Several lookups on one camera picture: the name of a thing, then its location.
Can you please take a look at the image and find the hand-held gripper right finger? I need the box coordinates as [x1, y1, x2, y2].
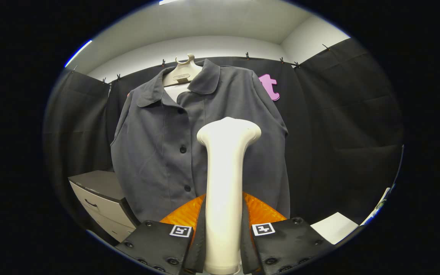
[242, 192, 335, 275]

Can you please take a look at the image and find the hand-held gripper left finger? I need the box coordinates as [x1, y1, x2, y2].
[115, 193, 208, 275]

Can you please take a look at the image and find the grey button shirt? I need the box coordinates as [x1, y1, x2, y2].
[110, 58, 291, 223]

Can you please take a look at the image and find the white garment steamer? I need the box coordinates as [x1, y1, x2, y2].
[197, 117, 262, 275]

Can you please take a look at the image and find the white board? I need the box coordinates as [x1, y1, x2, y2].
[311, 212, 359, 245]

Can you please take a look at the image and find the grey drawer cabinet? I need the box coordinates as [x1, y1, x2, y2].
[68, 170, 141, 243]

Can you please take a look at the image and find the white power strip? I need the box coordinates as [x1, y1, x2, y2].
[361, 183, 396, 226]

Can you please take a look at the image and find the white mannequin stand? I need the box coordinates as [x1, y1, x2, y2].
[163, 53, 203, 103]

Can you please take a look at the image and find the row of black clips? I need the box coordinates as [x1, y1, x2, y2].
[73, 44, 331, 84]

